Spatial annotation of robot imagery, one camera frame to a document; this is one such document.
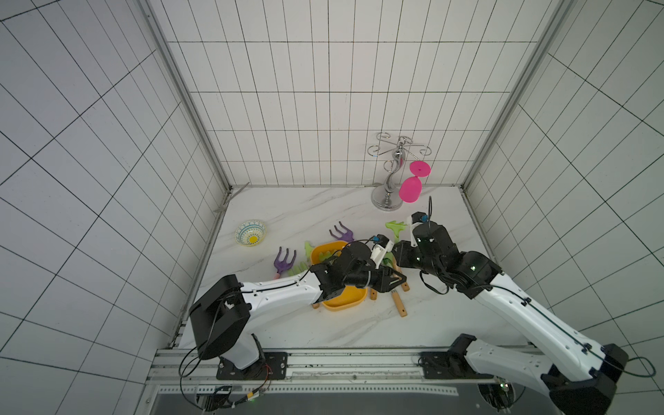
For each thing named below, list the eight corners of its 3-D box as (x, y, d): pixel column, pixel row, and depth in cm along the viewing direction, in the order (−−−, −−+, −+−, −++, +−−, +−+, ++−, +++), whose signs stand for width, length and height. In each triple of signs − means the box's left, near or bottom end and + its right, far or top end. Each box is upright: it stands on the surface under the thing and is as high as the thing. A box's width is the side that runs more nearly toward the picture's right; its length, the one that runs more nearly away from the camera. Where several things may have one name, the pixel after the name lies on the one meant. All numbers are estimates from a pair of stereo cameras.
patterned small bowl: (237, 245, 102) (233, 238, 98) (242, 227, 108) (238, 220, 103) (264, 246, 102) (261, 238, 98) (268, 227, 108) (265, 220, 103)
